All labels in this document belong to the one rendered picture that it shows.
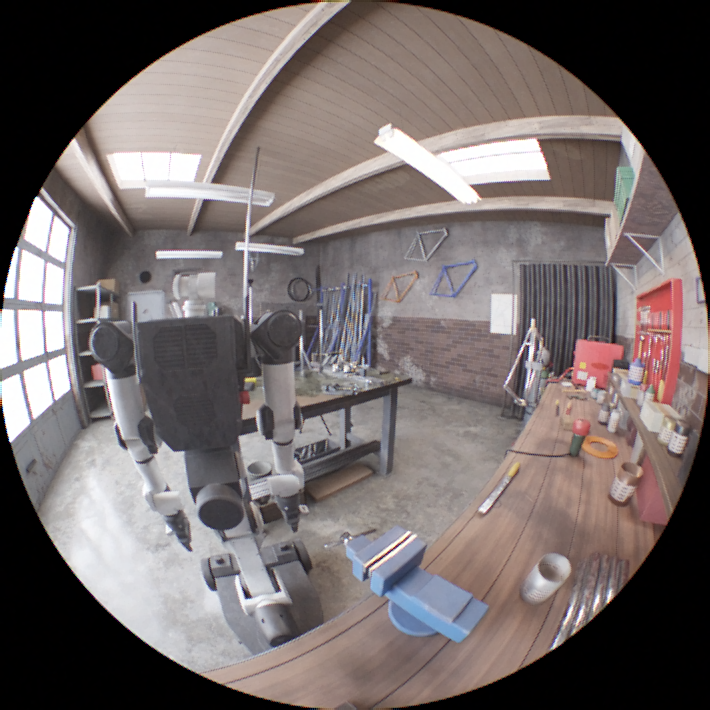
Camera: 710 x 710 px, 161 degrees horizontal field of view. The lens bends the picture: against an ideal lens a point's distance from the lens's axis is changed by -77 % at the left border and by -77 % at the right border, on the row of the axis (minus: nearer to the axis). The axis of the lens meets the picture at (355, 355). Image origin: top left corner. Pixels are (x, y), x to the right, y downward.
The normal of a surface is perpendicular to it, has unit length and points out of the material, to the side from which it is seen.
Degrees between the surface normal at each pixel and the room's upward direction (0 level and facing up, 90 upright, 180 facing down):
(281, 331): 90
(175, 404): 105
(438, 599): 0
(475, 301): 90
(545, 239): 90
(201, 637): 0
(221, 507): 90
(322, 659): 0
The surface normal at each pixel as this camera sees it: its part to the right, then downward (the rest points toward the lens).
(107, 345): 0.50, 0.15
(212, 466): 0.36, -0.60
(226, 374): 0.48, 0.40
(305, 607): 0.00, -0.99
